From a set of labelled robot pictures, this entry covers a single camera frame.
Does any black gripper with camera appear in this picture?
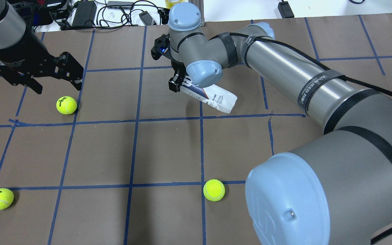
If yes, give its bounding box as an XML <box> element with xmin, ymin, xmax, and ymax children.
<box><xmin>0</xmin><ymin>52</ymin><xmax>84</xmax><ymax>95</ymax></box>

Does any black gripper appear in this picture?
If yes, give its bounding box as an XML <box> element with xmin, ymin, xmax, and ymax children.
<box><xmin>151</xmin><ymin>34</ymin><xmax>186</xmax><ymax>93</ymax></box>

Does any white blue tennis ball can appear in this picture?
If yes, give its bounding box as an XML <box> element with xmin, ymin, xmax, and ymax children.
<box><xmin>180</xmin><ymin>76</ymin><xmax>238</xmax><ymax>114</ymax></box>

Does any tennis ball middle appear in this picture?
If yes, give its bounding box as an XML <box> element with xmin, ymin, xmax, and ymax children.
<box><xmin>56</xmin><ymin>96</ymin><xmax>78</xmax><ymax>115</ymax></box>

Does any tennis ball far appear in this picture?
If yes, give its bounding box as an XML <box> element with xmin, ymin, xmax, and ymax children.
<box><xmin>203</xmin><ymin>179</ymin><xmax>225</xmax><ymax>202</ymax></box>

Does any black laptop charger brick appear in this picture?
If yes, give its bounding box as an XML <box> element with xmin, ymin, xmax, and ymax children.
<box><xmin>72</xmin><ymin>0</ymin><xmax>97</xmax><ymax>28</ymax></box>

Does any yellow tape roll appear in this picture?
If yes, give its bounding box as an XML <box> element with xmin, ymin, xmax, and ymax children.
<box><xmin>164</xmin><ymin>0</ymin><xmax>186</xmax><ymax>9</ymax></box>

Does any black power adapter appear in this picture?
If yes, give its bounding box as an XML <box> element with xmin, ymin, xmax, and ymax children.
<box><xmin>277</xmin><ymin>0</ymin><xmax>295</xmax><ymax>18</ymax></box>

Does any aluminium frame post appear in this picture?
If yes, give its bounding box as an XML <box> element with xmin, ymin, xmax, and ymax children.
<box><xmin>188</xmin><ymin>0</ymin><xmax>206</xmax><ymax>27</ymax></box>

